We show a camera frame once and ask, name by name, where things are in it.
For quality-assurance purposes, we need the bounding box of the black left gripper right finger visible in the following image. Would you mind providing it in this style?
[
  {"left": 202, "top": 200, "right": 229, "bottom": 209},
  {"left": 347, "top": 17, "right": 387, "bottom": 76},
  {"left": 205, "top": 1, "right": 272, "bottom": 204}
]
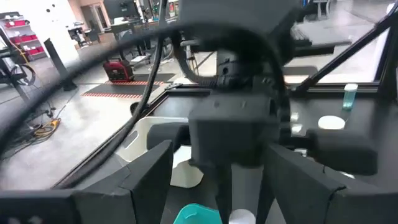
[{"left": 255, "top": 142, "right": 398, "bottom": 224}]

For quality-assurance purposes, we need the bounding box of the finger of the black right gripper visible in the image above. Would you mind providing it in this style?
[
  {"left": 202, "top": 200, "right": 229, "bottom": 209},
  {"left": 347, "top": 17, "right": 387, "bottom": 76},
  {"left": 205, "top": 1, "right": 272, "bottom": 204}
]
[{"left": 213, "top": 163, "right": 233, "bottom": 224}]

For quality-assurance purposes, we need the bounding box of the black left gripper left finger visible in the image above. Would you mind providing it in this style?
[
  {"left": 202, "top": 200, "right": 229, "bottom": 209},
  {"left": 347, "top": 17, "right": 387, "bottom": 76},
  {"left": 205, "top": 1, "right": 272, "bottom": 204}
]
[{"left": 0, "top": 139, "right": 174, "bottom": 224}]

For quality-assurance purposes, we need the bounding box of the large amber pill bottle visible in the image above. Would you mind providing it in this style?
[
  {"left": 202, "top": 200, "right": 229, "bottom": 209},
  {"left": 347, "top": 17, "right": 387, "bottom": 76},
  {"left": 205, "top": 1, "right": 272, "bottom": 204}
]
[{"left": 318, "top": 115, "right": 346, "bottom": 131}]

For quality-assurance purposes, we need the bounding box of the teal translucent plastic bin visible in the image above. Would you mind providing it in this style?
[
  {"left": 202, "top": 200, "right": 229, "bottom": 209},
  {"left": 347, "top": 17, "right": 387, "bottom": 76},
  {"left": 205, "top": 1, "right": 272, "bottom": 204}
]
[{"left": 173, "top": 203, "right": 223, "bottom": 224}]

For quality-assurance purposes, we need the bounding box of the white plastic bin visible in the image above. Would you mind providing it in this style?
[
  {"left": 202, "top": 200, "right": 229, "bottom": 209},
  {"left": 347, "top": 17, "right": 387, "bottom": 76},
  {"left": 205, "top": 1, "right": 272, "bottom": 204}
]
[{"left": 116, "top": 116, "right": 205, "bottom": 189}]

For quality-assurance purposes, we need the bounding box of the black mat with striped edge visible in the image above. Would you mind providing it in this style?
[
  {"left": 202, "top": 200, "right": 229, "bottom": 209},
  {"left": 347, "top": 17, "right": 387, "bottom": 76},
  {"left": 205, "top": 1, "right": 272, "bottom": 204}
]
[{"left": 81, "top": 73, "right": 177, "bottom": 100}]

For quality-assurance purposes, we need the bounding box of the red portable generator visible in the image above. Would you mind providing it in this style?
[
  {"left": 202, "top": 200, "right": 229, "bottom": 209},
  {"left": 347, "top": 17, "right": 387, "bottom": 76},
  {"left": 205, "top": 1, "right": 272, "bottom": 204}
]
[{"left": 103, "top": 58, "right": 135, "bottom": 83}]

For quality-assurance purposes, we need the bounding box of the black monitor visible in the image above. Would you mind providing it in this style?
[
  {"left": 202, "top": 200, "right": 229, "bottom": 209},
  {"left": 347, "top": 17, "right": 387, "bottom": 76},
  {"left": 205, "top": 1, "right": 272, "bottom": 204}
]
[{"left": 103, "top": 0, "right": 141, "bottom": 20}]

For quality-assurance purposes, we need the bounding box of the black equipment stand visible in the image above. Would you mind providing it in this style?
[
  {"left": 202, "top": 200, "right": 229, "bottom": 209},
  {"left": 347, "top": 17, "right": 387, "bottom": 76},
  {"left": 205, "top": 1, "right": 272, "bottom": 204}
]
[{"left": 0, "top": 29, "right": 37, "bottom": 103}]

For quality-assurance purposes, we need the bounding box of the shelf with red bins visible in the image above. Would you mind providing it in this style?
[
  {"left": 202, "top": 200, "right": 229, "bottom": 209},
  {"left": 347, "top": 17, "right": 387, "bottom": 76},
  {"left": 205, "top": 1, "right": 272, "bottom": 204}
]
[{"left": 0, "top": 11, "right": 47, "bottom": 62}]

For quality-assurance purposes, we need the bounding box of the thick black cable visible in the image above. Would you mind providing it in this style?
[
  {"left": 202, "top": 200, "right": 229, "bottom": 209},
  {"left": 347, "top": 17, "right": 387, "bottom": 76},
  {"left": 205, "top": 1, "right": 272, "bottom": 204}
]
[{"left": 54, "top": 0, "right": 169, "bottom": 190}]

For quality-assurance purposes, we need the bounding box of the yellow floor cable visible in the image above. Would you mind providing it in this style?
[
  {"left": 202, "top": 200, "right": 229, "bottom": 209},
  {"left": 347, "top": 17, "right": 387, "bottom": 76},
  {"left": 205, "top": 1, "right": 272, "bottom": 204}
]
[{"left": 33, "top": 119, "right": 62, "bottom": 138}]

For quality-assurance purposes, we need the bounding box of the black looped cable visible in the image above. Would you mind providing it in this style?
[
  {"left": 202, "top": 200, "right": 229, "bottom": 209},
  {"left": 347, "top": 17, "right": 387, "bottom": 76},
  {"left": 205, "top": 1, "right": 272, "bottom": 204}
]
[{"left": 0, "top": 21, "right": 292, "bottom": 156}]

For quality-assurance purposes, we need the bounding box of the black floor post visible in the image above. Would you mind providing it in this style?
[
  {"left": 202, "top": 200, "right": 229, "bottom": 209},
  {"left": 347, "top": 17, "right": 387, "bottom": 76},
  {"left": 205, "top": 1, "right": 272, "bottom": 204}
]
[{"left": 43, "top": 37, "right": 78, "bottom": 91}]

